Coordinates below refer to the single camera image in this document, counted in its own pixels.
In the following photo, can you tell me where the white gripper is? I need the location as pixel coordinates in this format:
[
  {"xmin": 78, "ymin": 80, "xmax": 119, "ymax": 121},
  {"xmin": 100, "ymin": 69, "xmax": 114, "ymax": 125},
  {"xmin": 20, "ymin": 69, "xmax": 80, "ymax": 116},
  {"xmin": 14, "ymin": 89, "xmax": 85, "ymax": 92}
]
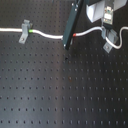
[{"xmin": 62, "ymin": 0, "xmax": 118, "ymax": 51}]

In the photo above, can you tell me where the white cable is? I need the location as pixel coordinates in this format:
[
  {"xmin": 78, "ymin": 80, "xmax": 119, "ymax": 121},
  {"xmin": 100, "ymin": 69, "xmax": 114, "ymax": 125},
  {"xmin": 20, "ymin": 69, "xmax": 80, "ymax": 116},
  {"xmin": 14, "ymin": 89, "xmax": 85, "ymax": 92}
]
[{"xmin": 0, "ymin": 26, "xmax": 128, "ymax": 50}]

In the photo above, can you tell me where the green circuit board camera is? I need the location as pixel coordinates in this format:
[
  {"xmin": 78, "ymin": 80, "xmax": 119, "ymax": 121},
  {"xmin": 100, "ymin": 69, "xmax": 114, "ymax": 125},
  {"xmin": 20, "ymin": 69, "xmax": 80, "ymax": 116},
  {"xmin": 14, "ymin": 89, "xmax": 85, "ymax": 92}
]
[{"xmin": 103, "ymin": 6, "xmax": 113, "ymax": 25}]

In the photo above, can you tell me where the right grey cable clip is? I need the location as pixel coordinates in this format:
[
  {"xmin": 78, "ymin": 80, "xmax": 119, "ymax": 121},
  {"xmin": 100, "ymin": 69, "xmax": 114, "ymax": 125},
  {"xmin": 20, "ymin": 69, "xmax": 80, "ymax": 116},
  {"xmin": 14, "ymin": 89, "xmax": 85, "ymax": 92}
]
[{"xmin": 101, "ymin": 28, "xmax": 118, "ymax": 53}]

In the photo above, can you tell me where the grey cable clip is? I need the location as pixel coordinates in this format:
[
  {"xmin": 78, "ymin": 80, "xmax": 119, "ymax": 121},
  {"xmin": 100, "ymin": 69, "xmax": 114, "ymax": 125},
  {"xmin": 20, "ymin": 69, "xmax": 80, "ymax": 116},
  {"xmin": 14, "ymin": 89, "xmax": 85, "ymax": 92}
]
[
  {"xmin": 19, "ymin": 20, "xmax": 32, "ymax": 44},
  {"xmin": 101, "ymin": 28, "xmax": 118, "ymax": 53}
]

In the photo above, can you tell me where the left grey cable clip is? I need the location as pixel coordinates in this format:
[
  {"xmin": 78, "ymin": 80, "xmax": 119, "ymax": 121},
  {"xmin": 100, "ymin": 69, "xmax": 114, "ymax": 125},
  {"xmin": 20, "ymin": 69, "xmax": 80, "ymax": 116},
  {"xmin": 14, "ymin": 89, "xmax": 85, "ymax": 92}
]
[{"xmin": 19, "ymin": 20, "xmax": 32, "ymax": 44}]

